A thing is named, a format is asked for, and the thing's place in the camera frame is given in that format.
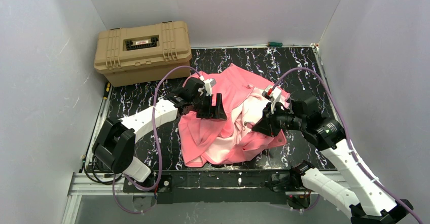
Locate pink zip-up jacket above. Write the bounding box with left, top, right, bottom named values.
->
left=178, top=64, right=286, bottom=167

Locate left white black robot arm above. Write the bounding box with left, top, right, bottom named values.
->
left=92, top=77, right=227, bottom=183

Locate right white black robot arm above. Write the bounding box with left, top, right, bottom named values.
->
left=252, top=93, right=413, bottom=223

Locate tan plastic tool case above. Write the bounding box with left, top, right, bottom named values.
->
left=94, top=21, right=192, bottom=87

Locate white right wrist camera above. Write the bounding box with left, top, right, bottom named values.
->
left=262, top=85, right=282, bottom=113

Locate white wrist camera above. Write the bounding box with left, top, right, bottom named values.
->
left=262, top=85, right=282, bottom=113
left=203, top=78, right=216, bottom=96

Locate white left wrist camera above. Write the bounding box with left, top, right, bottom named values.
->
left=203, top=78, right=216, bottom=96

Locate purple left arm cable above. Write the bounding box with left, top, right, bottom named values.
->
left=112, top=65, right=206, bottom=215

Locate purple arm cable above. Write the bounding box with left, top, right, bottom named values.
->
left=112, top=65, right=206, bottom=215
left=270, top=67, right=424, bottom=224

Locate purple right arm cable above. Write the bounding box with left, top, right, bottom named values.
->
left=270, top=67, right=424, bottom=224

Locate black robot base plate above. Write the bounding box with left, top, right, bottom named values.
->
left=122, top=169, right=323, bottom=206

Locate yellow black handled screwdriver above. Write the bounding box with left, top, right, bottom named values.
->
left=103, top=82, right=111, bottom=100

